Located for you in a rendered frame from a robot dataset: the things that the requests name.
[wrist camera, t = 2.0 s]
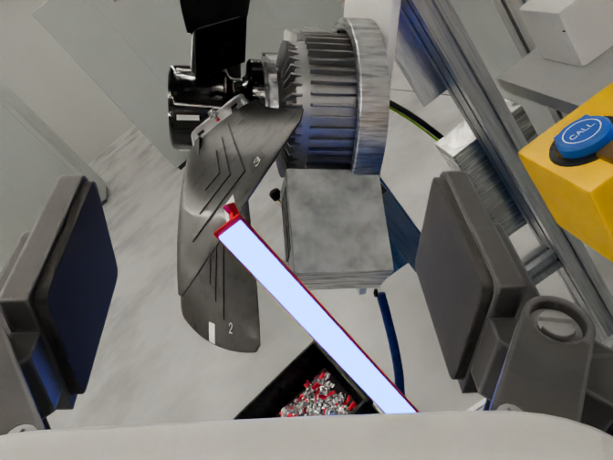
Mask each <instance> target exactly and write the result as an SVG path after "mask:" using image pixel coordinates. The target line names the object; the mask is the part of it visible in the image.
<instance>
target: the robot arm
mask: <svg viewBox="0 0 613 460"><path fill-rule="evenodd" d="M415 266H416V272H417V275H418V279H419V281H420V284H421V289H422V292H423V295H424V298H425V301H426V304H427V307H428V310H429V312H430V315H431V321H432V324H433V327H434V329H435V332H436V335H437V338H438V341H439V344H440V347H441V350H442V355H443V358H444V361H445V364H446V367H447V370H448V373H449V375H450V377H451V379H453V380H458V383H459V385H460V388H461V391H462V393H474V392H478V393H479V394H481V395H482V396H483V397H484V398H486V401H485V404H484V407H483V410H482V411H449V412H424V413H374V414H349V415H323V416H302V417H281V418H261V419H241V420H222V421H202V422H182V423H144V424H124V425H107V426H91V427H77V428H65V429H51V427H50V425H49V423H48V420H47V417H48V416H49V415H50V414H51V413H53V412H54V411H55V410H73V408H74V405H75V401H76V399H77V396H78V394H83V393H84V392H85V391H86V389H87V386H88V380H89V377H90V374H91V371H92V367H93V364H94V360H95V358H96V354H97V350H98V347H99V342H100V338H101V335H102V331H103V329H104V325H105V321H106V318H107V315H108V312H109V306H110V302H111V300H112V296H113V292H114V289H115V286H116V283H117V279H118V266H117V261H116V257H115V254H114V250H113V246H112V243H111V240H110V236H109V229H108V226H107V222H106V218H105V215H104V211H103V207H102V203H101V200H100V196H99V189H98V187H97V184H96V183H95V182H89V181H88V178H87V176H85V175H61V176H59V177H58V178H57V181H56V183H55V185H54V187H53V189H52V191H51V193H50V195H49V196H48V198H47V201H46V203H45V205H44V207H43V209H42V211H41V213H40V215H39V217H38V218H37V220H36V222H35V224H34V226H33V228H32V230H31V231H25V232H24V233H23V234H22V235H21V236H20V237H19V239H18V241H17V243H16V246H15V247H14V249H13V251H12V253H11V255H10V257H9V258H8V260H7V262H6V264H5V267H4V269H3V270H2V272H1V274H0V460H613V350H612V349H611V348H609V347H608V346H606V345H604V344H602V343H600V342H598V341H596V340H595V336H596V330H595V325H594V323H593V321H592V319H591V317H589V315H588V314H587V313H586V312H585V311H584V310H583V309H582V308H581V307H579V306H578V305H576V304H575V303H573V302H570V301H568V300H566V299H564V298H558V297H554V296H540V294H539V292H538V290H537V289H536V287H535V284H534V282H533V280H532V279H531V278H530V276H529V274H528V272H527V270H526V269H525V266H524V264H523V262H522V260H521V259H520V257H519V255H518V254H517V252H516V250H515V248H514V246H513V244H512V242H511V240H510V238H509V237H508V235H507V233H506V232H505V230H504V228H503V227H502V225H501V224H499V223H494V222H493V220H492V218H491V216H490V215H489V213H488V211H487V210H486V208H485V206H484V204H483V201H482V199H481V197H480V195H479V194H478V193H477V191H476V189H475V187H474V185H473V182H472V180H471V178H470V177H469V175H468V173H467V172H466V171H442V172H441V174H440V177H434V178H433V179H432V181H431V189H430V193H429V198H428V203H427V206H426V211H425V216H424V220H423V225H422V229H421V237H420V242H419V246H418V250H417V255H416V261H415Z"/></svg>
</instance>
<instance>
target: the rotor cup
mask: <svg viewBox="0 0 613 460"><path fill-rule="evenodd" d="M176 68H191V65H173V66H171V67H170V68H169V75H168V112H169V131H170V141H171V146H172V148H173V149H175V150H190V149H191V148H192V137H191V135H192V132H193V130H194V129H195V128H196V127H198V126H199V125H200V124H201V123H203V122H204V121H205V120H207V119H208V118H209V115H208V114H207V113H208V111H209V110H211V109H215V110H216V111H217V110H218V109H220V108H221V107H222V106H223V105H224V104H226V103H227V102H228V101H229V100H231V99H232V98H233V97H235V96H236V95H239V94H244V97H245V98H246V99H248V101H249V102H254V103H257V104H259V105H263V106H265V72H264V65H263V62H262V60H261V59H260V58H249V59H248V60H247V62H246V66H245V75H244V76H243V77H242V78H233V77H231V76H229V74H228V71H227V69H223V70H220V71H218V72H215V73H213V74H210V75H207V76H204V77H202V78H195V74H193V73H192V72H191V71H183V70H176ZM176 115H199V120H177V116H176Z"/></svg>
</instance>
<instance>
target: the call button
mask: <svg viewBox="0 0 613 460"><path fill-rule="evenodd" d="M553 139H555V140H556V148H557V150H558V152H559V153H560V155H561V156H562V157H563V158H566V159H577V158H582V157H586V156H588V155H590V154H593V153H595V152H597V151H598V150H600V149H601V148H603V147H604V146H605V145H607V144H608V143H610V142H611V141H612V140H613V125H612V123H611V121H610V119H609V118H607V117H604V116H589V115H584V116H583V117H582V118H580V119H579V120H575V121H573V122H572V123H570V124H568V125H567V126H566V127H565V128H564V129H562V130H561V131H560V133H559V134H558V135H556V136H555V137H554V138H553Z"/></svg>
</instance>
